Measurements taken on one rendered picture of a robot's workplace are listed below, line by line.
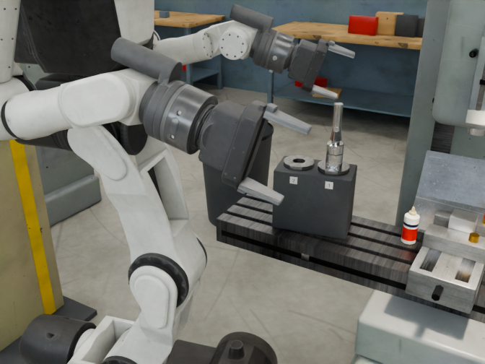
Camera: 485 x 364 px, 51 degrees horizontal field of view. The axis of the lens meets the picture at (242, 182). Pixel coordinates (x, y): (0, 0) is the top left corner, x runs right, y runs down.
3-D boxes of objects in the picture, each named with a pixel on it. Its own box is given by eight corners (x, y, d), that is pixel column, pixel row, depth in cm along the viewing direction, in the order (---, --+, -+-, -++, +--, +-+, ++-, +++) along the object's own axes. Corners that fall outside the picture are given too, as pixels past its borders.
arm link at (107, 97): (132, 118, 67) (55, 134, 73) (165, 106, 75) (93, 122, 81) (118, 68, 66) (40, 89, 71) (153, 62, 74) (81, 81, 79)
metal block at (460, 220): (470, 243, 130) (475, 222, 127) (445, 236, 133) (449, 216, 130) (474, 234, 134) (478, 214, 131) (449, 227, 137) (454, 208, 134)
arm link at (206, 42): (252, 53, 116) (198, 64, 120) (260, 41, 123) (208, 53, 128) (245, 24, 113) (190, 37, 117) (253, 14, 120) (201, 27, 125)
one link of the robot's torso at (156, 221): (138, 318, 116) (46, 129, 102) (169, 274, 132) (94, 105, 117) (196, 313, 110) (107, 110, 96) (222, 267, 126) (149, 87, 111)
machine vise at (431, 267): (470, 315, 117) (479, 275, 113) (404, 293, 124) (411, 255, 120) (493, 245, 144) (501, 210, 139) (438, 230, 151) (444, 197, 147)
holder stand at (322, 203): (346, 240, 146) (352, 176, 138) (271, 227, 153) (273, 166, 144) (351, 220, 157) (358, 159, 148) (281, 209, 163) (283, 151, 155)
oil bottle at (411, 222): (413, 246, 144) (419, 211, 139) (399, 242, 145) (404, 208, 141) (416, 239, 147) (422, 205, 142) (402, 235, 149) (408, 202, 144)
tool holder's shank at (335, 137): (341, 141, 143) (343, 102, 138) (341, 144, 140) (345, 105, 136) (329, 140, 143) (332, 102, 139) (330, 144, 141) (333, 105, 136)
